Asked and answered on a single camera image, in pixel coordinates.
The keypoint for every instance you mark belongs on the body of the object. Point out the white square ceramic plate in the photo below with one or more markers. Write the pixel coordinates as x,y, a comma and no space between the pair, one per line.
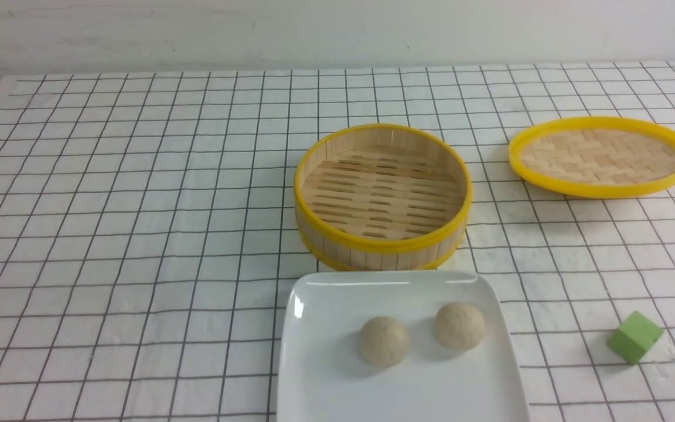
321,376

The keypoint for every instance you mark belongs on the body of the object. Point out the white steamed bun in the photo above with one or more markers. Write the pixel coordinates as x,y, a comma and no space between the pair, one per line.
459,326
383,342

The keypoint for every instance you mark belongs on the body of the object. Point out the white grid-patterned tablecloth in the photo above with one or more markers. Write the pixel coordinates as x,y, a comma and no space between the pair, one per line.
148,241

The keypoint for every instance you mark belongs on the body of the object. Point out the bamboo steamer basket yellow rim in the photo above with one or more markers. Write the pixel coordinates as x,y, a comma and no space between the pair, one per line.
382,197

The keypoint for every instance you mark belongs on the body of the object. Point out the green foam cube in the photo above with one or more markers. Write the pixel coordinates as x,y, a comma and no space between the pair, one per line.
634,338

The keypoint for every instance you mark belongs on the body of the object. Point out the bamboo steamer lid yellow rim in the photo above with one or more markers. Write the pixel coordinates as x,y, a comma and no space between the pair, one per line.
596,157

